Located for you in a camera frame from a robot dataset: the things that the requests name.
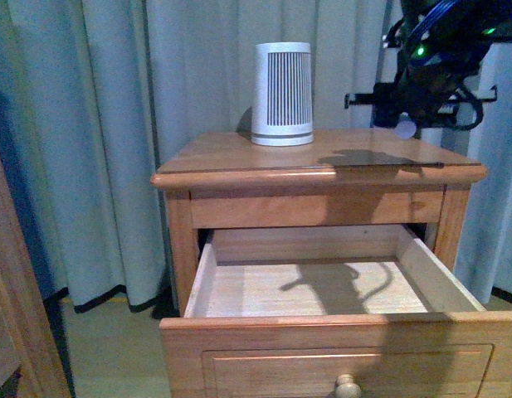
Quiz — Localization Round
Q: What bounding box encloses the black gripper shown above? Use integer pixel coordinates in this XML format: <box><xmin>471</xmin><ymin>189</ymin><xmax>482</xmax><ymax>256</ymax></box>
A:
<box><xmin>344</xmin><ymin>75</ymin><xmax>497</xmax><ymax>129</ymax></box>

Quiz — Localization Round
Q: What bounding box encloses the white medicine bottle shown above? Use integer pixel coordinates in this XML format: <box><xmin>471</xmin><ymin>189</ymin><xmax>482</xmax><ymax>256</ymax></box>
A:
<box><xmin>394</xmin><ymin>119</ymin><xmax>417</xmax><ymax>139</ymax></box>

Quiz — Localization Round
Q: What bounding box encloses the wooden drawer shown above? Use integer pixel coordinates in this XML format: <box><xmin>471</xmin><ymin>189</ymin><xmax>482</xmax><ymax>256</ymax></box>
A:
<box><xmin>160</xmin><ymin>225</ymin><xmax>512</xmax><ymax>397</ymax></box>

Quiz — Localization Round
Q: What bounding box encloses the wooden nightstand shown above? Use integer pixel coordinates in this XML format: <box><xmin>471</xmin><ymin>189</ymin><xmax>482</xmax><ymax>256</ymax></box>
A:
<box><xmin>151</xmin><ymin>128</ymin><xmax>487</xmax><ymax>308</ymax></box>

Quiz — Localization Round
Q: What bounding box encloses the white cylindrical air purifier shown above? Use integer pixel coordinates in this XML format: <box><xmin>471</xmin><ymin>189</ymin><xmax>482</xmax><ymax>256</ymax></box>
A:
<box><xmin>251</xmin><ymin>42</ymin><xmax>314</xmax><ymax>147</ymax></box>

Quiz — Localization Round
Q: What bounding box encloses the grey curtain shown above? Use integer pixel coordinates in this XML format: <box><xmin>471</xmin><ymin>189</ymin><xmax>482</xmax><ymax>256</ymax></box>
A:
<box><xmin>0</xmin><ymin>0</ymin><xmax>512</xmax><ymax>314</ymax></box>

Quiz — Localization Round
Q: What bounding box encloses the wooden furniture at left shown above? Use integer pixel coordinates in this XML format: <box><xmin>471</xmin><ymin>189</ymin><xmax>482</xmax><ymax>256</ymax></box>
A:
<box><xmin>0</xmin><ymin>91</ymin><xmax>72</xmax><ymax>397</ymax></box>

